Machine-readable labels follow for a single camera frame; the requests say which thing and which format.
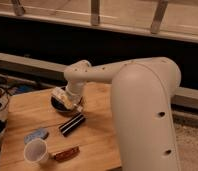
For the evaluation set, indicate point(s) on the metal railing post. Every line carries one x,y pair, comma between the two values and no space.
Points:
95,12
158,16
18,8

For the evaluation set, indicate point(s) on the left metal railing post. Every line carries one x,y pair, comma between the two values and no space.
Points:
18,8

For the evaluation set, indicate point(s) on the white paper cup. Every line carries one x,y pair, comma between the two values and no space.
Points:
36,151

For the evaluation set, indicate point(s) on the wooden table board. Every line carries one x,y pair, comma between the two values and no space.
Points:
95,137

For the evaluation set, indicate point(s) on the brown snack bar wrapper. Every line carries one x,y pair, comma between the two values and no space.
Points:
66,154

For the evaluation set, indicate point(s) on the blue sponge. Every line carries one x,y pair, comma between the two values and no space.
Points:
38,133

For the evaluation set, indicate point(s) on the right metal railing post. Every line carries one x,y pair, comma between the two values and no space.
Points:
158,16

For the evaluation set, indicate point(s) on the black rectangular box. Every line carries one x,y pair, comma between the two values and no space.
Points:
72,124

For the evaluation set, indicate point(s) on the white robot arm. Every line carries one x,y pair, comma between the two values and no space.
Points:
141,92

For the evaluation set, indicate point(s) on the middle metal railing post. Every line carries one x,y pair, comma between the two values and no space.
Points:
95,12

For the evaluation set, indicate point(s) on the black ceramic bowl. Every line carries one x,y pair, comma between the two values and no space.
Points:
78,109

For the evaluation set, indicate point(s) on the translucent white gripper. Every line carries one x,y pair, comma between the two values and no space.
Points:
75,91

